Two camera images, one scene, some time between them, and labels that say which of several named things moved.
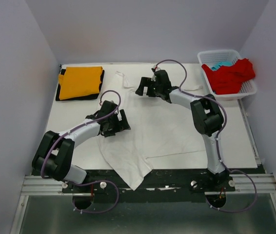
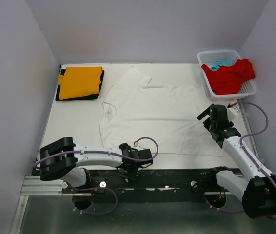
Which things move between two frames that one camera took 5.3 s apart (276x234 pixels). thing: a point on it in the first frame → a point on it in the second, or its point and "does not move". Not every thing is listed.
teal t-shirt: [215, 67] does not move
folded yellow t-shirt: [80, 81] does not move
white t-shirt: [158, 128] does not move
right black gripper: [145, 82] → [204, 113]
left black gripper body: [113, 126] → [129, 174]
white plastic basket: [211, 58] does not move
